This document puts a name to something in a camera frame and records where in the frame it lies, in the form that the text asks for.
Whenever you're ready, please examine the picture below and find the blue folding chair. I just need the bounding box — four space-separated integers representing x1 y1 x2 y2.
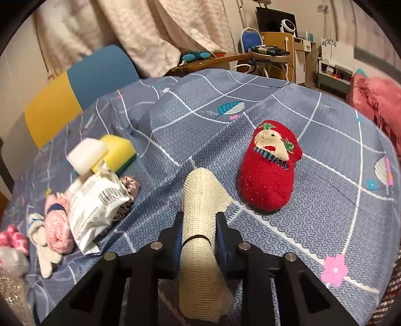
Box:
241 28 290 77

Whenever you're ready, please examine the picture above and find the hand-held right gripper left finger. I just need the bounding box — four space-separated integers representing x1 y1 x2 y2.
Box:
41 211 185 326

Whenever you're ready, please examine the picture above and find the pink knit sock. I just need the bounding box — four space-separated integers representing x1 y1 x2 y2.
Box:
44 193 76 254

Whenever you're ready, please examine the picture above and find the patterned hair scrunchie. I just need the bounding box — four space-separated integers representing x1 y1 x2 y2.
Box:
111 176 141 217

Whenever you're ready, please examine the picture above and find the black monitor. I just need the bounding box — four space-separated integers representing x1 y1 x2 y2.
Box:
256 7 295 33

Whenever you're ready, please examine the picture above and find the pink blanket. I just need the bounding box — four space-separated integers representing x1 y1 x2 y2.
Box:
346 70 401 145

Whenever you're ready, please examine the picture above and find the white foam sponge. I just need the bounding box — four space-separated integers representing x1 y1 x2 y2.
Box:
67 138 109 174

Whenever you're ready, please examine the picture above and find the pink spotted plush toy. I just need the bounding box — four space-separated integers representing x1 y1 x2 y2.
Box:
0 224 30 256

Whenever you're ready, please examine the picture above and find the blue round toy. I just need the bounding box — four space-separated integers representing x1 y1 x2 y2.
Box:
182 50 212 61

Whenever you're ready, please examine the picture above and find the glittery tissue box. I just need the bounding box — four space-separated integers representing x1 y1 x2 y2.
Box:
0 270 35 326

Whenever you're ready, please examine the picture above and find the beige gauze bandage roll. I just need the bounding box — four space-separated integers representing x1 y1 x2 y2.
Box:
177 168 234 323

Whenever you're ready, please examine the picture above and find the blue-grey printed tablecloth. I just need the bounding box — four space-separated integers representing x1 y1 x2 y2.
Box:
0 68 401 326

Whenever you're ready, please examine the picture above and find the grey yellow blue chair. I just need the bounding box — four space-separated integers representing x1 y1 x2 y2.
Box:
24 45 140 149

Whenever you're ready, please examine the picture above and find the wooden side table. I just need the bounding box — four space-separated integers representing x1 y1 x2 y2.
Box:
164 52 260 77

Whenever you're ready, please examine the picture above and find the beige patterned curtain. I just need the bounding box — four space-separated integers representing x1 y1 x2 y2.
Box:
33 0 235 79

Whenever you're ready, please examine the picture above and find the grey storage shelf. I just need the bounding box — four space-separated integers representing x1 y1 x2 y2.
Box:
318 59 353 93

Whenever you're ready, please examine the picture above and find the yellow sponge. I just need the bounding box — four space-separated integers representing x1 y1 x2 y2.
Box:
99 134 137 176

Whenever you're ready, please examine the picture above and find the small round side table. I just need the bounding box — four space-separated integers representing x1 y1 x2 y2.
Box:
260 31 317 85

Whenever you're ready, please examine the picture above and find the white sock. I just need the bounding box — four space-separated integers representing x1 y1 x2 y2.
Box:
27 213 63 279

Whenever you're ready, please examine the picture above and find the white plastic bag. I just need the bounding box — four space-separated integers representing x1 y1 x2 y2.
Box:
0 248 29 278

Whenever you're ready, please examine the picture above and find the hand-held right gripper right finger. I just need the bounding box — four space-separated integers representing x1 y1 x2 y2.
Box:
215 211 359 326

